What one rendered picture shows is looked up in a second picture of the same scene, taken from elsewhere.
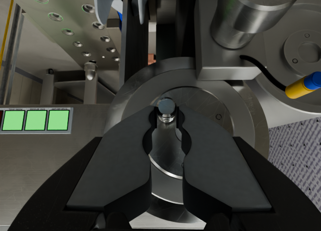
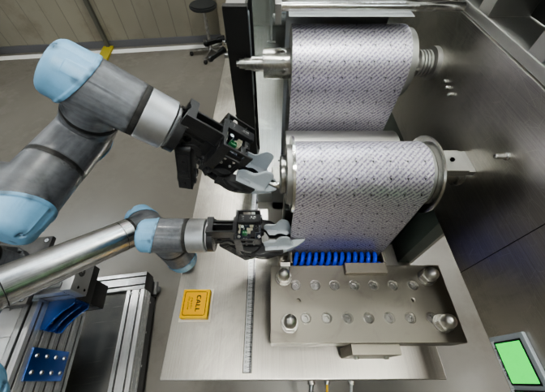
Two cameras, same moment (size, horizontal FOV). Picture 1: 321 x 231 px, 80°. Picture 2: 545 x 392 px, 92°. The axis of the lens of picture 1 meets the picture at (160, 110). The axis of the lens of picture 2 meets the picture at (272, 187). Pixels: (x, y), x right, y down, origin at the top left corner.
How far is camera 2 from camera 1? 0.50 m
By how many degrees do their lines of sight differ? 81
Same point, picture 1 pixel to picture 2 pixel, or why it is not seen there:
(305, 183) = (341, 93)
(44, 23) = (358, 333)
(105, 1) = (285, 240)
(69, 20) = (349, 307)
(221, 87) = not seen: hidden behind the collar
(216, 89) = not seen: hidden behind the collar
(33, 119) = not seen: outside the picture
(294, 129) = (339, 120)
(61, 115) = (506, 355)
